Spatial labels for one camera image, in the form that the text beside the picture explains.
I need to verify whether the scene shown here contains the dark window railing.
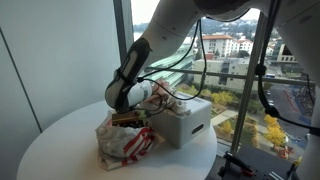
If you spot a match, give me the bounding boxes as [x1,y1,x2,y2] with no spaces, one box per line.
[145,65,308,87]

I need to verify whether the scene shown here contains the cream knit cloth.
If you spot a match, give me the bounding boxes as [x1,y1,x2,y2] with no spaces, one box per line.
[139,77,192,117]

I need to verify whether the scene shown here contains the red white striped cloth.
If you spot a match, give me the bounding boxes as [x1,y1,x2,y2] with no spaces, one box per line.
[94,111,166,172]

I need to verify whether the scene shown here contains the white plastic storage box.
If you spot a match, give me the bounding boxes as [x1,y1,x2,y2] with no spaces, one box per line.
[145,91,213,150]

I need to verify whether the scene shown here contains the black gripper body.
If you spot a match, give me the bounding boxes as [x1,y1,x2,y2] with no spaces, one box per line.
[113,118,146,130]

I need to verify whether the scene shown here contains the dark window frame post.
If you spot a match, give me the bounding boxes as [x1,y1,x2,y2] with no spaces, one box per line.
[229,11,269,155]

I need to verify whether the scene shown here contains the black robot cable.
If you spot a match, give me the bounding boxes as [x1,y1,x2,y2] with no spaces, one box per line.
[135,0,320,138]

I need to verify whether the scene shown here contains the black stand with red tool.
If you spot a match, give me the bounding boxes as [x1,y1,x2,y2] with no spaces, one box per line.
[217,144,304,180]

